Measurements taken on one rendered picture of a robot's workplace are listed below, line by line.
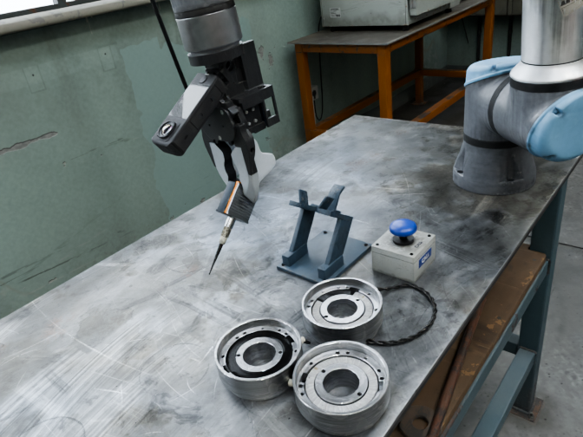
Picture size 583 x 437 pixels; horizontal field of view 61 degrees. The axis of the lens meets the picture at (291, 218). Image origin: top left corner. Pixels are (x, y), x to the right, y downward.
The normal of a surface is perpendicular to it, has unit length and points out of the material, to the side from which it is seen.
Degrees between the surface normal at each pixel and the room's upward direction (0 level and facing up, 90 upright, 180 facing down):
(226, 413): 0
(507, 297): 0
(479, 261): 0
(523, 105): 94
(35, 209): 90
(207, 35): 90
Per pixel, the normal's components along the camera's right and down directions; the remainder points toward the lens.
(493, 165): -0.36, 0.21
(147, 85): 0.77, 0.22
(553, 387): -0.13, -0.87
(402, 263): -0.62, 0.45
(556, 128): 0.24, 0.56
